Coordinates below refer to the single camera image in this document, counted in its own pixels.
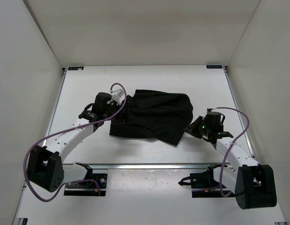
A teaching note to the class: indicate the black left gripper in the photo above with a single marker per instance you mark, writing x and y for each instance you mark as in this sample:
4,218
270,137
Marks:
113,104

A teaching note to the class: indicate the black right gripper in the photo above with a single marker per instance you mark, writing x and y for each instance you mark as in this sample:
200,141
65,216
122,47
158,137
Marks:
192,129

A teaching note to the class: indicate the black pleated skirt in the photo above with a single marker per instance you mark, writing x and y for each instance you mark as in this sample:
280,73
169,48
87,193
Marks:
151,114

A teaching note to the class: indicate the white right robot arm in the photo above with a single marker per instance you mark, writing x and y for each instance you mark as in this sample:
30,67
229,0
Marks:
239,175

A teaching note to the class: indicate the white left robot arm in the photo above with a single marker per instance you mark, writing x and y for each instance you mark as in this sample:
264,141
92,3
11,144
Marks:
45,166

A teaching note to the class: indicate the left blue corner label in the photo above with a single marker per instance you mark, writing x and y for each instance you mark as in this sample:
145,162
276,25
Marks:
75,68

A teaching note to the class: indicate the blue corner label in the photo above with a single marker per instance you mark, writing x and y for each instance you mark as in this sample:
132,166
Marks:
75,68
214,66

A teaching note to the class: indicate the right blue corner label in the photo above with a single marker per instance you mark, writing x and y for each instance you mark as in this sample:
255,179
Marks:
214,66

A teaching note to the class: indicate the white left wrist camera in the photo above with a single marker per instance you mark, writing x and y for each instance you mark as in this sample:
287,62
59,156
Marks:
116,96

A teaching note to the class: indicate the aluminium table edge rail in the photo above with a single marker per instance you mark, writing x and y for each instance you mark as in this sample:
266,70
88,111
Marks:
152,166

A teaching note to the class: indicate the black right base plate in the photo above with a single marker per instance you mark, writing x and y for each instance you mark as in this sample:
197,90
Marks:
202,185

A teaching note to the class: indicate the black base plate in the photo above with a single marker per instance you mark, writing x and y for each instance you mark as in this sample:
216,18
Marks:
202,185
89,188

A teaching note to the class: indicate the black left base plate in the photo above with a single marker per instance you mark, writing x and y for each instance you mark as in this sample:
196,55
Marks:
89,188

